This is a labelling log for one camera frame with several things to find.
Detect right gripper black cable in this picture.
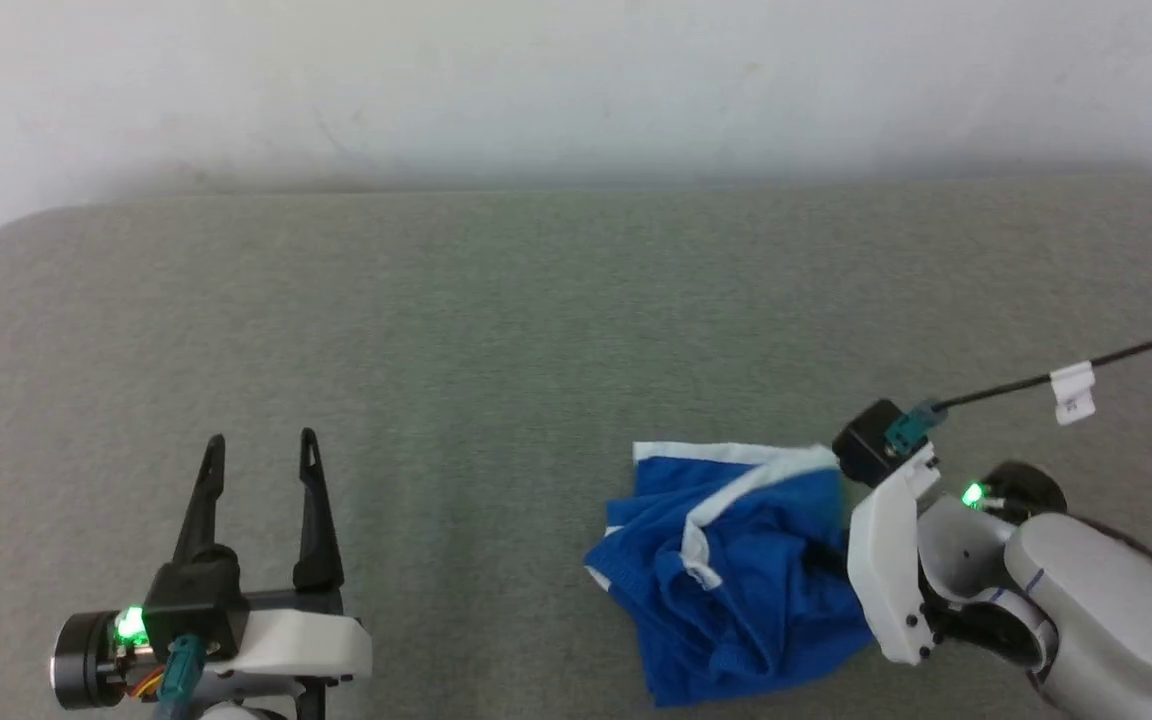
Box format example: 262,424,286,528
884,333,1152,456

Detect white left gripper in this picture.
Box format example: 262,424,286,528
50,428,374,712

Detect grey fabric sofa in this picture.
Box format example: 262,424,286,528
0,174,1152,720

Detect blue shorts with white trim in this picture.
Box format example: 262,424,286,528
583,440,878,709

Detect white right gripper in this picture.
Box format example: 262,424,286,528
804,444,1069,667

